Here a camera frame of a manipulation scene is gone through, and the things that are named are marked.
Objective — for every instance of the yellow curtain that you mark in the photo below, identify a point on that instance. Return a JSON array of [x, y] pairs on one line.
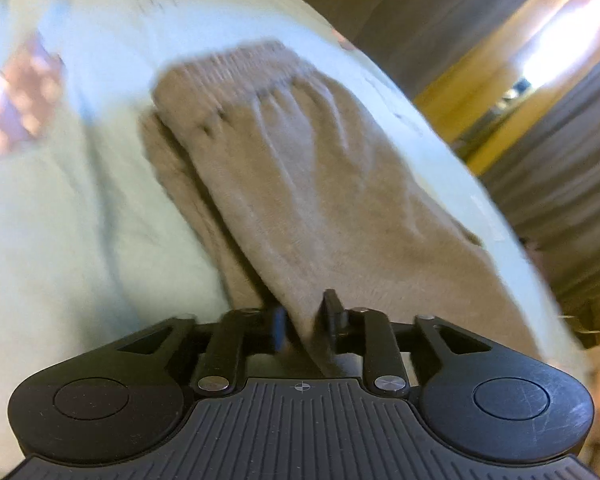
[[500, 75]]

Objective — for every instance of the light blue printed bed sheet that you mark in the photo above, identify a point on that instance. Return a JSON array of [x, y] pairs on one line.
[[70, 220]]

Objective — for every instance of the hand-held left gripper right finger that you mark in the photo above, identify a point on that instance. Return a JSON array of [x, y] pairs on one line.
[[331, 314]]

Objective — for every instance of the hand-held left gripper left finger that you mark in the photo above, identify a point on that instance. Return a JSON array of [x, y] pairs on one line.
[[279, 329]]

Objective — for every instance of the grey-brown pants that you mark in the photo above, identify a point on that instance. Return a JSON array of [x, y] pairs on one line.
[[325, 190]]

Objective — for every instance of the grey curtain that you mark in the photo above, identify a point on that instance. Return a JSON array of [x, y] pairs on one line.
[[420, 15], [570, 175]]

